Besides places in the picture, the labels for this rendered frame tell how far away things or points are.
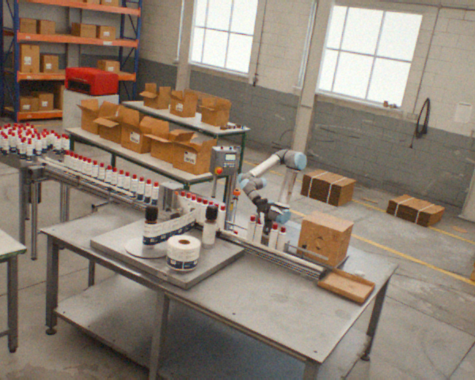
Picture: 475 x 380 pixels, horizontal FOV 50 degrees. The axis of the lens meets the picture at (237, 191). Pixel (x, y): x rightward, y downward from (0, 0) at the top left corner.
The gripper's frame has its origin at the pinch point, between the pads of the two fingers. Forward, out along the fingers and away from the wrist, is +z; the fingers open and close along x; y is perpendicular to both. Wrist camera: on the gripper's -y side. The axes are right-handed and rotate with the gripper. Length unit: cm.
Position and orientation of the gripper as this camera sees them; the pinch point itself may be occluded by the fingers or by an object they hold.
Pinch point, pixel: (273, 219)
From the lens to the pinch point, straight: 334.6
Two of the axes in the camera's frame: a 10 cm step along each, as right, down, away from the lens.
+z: 5.6, 7.5, -3.6
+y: -0.8, 4.8, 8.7
